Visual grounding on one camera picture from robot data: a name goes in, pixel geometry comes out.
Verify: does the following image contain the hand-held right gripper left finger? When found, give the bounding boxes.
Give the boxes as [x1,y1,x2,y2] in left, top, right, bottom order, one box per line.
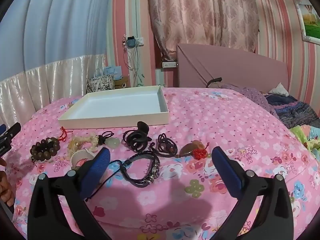
[27,147,112,240]

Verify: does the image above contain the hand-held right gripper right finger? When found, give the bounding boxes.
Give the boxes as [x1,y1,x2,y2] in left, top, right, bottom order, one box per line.
[212,146,299,240]

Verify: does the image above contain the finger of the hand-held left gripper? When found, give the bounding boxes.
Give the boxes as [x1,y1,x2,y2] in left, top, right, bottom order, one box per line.
[0,122,22,140]

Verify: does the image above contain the jade heart pendant black cord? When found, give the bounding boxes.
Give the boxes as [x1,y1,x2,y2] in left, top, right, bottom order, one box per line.
[97,130,122,147]

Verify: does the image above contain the brown wooden bead bracelet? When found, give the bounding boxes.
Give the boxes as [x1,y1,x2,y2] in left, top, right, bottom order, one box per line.
[30,137,61,162]

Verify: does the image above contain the cream braided bracelet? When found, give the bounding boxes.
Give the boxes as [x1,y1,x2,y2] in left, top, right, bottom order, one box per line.
[66,134,101,156]

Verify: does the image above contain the dark cord necklace brown pendant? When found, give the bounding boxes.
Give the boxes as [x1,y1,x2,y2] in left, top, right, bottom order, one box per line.
[149,133,210,161]

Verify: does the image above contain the red knotted cord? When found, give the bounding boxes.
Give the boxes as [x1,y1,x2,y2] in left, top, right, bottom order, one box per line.
[61,126,74,143]

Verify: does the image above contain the black leather bracelet metal charm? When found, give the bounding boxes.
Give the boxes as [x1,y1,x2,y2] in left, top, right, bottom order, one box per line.
[85,152,161,202]

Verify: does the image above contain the white shallow cardboard box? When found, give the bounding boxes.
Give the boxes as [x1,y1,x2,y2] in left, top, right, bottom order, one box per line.
[58,85,169,130]

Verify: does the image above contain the person's left hand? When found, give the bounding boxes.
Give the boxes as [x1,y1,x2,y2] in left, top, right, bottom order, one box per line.
[0,158,15,207]

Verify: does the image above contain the white bangle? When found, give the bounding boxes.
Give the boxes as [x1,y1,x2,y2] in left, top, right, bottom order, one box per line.
[70,149,94,170]

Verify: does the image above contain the cream satin curtain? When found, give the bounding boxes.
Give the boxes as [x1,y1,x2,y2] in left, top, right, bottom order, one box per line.
[0,54,107,126]

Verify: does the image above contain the floral tote bag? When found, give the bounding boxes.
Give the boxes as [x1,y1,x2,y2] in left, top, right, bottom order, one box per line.
[87,69,115,94]

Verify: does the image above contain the purple dotted blanket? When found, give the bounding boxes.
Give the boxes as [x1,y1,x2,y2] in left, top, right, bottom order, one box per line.
[220,84,279,118]

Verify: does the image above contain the brown cardboard box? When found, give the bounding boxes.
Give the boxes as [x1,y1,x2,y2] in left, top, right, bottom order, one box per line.
[114,77,131,88]

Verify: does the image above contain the green colourful cloth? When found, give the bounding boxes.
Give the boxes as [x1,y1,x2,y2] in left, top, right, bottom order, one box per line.
[290,125,320,156]

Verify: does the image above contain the dark patterned blanket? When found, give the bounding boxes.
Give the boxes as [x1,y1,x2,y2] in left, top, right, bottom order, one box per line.
[265,94,320,129]

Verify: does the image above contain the blue gift bag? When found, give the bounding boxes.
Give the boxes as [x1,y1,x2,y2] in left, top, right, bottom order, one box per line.
[104,66,123,79]

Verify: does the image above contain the black and brown bag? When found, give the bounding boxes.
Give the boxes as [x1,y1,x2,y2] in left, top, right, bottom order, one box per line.
[206,77,223,88]

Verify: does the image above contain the white cloth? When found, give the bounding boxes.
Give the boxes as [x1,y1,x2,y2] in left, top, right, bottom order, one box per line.
[269,82,289,97]

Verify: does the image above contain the pink headboard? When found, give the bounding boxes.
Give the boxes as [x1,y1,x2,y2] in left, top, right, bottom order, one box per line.
[177,43,289,95]

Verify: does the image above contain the blue curtain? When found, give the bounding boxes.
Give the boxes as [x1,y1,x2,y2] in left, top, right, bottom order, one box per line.
[0,0,114,81]

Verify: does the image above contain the pink patterned curtain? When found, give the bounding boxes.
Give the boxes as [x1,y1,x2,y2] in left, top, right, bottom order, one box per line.
[146,0,259,58]

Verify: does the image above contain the framed landscape picture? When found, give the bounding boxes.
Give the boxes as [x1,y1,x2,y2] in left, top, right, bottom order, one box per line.
[294,0,320,42]

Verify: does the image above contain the hanging white cables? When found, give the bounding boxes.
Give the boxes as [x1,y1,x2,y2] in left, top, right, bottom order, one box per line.
[122,34,145,88]

